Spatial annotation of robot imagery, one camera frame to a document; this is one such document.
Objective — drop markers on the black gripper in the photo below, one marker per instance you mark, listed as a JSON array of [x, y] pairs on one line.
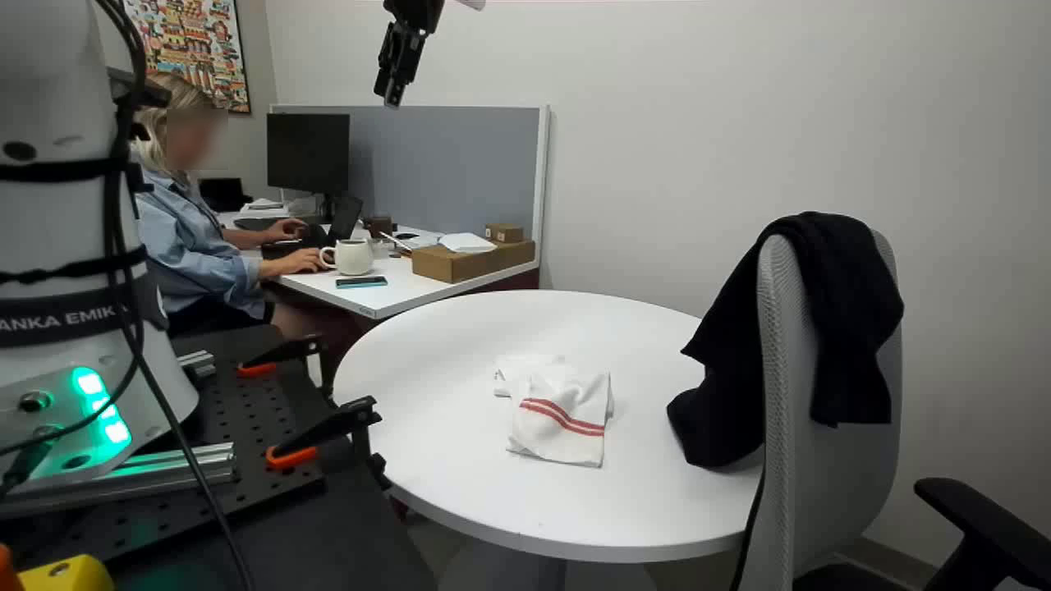
[[416, 12]]

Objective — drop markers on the black towel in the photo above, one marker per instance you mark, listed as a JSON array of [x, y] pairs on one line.
[[832, 316]]

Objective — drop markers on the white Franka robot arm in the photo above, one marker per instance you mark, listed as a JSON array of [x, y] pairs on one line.
[[60, 199]]

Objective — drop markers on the white towel with red stripes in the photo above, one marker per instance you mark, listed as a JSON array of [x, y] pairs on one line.
[[560, 413]]

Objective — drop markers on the grey desk divider panel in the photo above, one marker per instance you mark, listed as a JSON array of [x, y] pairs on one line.
[[448, 164]]

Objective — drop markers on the black computer monitor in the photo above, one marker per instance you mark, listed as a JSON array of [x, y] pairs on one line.
[[308, 151]]

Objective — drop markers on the white mug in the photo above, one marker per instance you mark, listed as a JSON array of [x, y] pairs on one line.
[[351, 258]]

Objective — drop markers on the small brown cardboard box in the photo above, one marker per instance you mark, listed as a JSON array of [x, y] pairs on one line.
[[503, 236]]

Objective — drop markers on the large brown cardboard box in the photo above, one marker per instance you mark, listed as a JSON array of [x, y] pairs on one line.
[[475, 265]]

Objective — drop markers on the black smartphone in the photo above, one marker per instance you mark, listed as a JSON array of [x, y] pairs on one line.
[[362, 282]]

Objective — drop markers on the white office desk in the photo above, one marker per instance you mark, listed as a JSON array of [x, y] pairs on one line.
[[382, 291]]

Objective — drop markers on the person in blue shirt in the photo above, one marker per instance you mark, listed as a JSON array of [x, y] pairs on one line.
[[199, 249]]

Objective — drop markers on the black and orange clamp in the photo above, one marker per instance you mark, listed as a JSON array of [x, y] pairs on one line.
[[279, 355], [322, 430]]

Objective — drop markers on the grey office chair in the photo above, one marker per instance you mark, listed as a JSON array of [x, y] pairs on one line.
[[814, 480]]

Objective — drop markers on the yellow box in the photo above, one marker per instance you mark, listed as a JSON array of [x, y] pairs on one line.
[[68, 576]]

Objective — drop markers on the black chair armrest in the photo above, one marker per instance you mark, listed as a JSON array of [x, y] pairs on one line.
[[987, 529]]

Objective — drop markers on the colourful wall painting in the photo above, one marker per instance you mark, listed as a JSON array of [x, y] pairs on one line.
[[199, 50]]

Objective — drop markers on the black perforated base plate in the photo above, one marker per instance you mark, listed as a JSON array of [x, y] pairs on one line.
[[248, 438]]

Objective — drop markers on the aluminium rail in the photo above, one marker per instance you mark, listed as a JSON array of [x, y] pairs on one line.
[[143, 463]]

